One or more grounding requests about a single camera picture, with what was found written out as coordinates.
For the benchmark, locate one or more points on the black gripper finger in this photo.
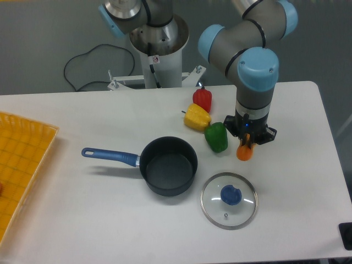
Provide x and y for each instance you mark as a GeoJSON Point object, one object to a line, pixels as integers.
{"type": "Point", "coordinates": [245, 135]}

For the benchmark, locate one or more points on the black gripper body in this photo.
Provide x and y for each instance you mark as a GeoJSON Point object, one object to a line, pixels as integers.
{"type": "Point", "coordinates": [258, 129]}

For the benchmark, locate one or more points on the long orange bread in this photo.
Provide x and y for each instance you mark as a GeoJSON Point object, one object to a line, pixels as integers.
{"type": "Point", "coordinates": [243, 153]}

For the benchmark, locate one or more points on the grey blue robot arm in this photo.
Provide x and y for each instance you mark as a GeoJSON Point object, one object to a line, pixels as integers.
{"type": "Point", "coordinates": [240, 53]}

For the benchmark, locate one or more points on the green bell pepper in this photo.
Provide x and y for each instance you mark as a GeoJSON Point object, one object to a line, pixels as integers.
{"type": "Point", "coordinates": [216, 137]}

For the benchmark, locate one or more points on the yellow bell pepper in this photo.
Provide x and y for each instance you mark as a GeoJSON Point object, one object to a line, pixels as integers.
{"type": "Point", "coordinates": [196, 118]}

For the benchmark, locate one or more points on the red bell pepper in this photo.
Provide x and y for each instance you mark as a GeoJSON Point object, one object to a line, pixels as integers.
{"type": "Point", "coordinates": [203, 98]}

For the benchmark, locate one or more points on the glass lid blue knob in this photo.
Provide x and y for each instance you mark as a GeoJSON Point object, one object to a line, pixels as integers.
{"type": "Point", "coordinates": [229, 201]}

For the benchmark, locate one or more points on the black device at edge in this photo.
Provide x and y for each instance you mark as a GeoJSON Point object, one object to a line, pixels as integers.
{"type": "Point", "coordinates": [346, 234]}

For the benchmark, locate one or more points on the yellow plastic basket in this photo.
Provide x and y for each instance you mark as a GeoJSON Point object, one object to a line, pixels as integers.
{"type": "Point", "coordinates": [25, 144]}

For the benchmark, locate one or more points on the black pot blue handle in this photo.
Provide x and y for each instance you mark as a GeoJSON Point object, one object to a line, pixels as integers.
{"type": "Point", "coordinates": [167, 164]}

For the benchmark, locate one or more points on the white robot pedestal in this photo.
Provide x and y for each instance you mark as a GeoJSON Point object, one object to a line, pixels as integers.
{"type": "Point", "coordinates": [160, 50]}

